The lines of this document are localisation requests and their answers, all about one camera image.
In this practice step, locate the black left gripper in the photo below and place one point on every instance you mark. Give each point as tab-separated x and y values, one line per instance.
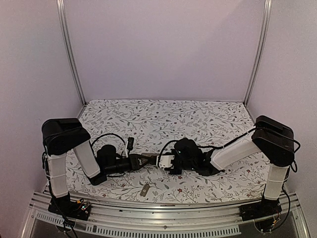
134	162

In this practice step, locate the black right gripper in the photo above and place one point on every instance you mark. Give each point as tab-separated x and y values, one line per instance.
175	172

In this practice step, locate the white remote control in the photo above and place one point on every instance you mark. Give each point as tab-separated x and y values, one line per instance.
152	158

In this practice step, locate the grey battery compartment cover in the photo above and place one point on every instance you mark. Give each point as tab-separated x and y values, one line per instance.
144	190

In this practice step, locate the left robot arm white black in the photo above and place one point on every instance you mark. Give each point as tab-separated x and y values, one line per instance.
61	136

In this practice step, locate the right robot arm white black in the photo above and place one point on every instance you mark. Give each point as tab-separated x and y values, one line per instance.
274	139

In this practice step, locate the floral patterned table mat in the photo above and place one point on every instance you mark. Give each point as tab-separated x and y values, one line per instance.
153	124

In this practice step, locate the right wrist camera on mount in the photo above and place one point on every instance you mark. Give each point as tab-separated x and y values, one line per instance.
165	161

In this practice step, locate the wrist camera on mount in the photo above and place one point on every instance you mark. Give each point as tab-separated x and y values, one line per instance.
128	146
165	161

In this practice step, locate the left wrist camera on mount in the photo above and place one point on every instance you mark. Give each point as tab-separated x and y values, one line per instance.
128	146

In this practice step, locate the front aluminium rail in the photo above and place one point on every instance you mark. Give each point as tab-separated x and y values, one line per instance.
38	210

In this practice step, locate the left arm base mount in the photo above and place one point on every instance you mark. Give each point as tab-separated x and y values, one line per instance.
63	206

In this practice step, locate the white slotted cable duct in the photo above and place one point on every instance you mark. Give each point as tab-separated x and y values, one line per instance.
160	222

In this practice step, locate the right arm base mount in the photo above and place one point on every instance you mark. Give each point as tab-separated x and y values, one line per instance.
259	209

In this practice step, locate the left aluminium frame post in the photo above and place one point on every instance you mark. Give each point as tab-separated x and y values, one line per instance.
69	52

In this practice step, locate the aluminium frame post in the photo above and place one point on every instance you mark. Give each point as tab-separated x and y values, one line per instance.
260	50
69	52

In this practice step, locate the right aluminium frame post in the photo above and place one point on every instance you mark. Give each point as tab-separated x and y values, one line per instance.
260	50

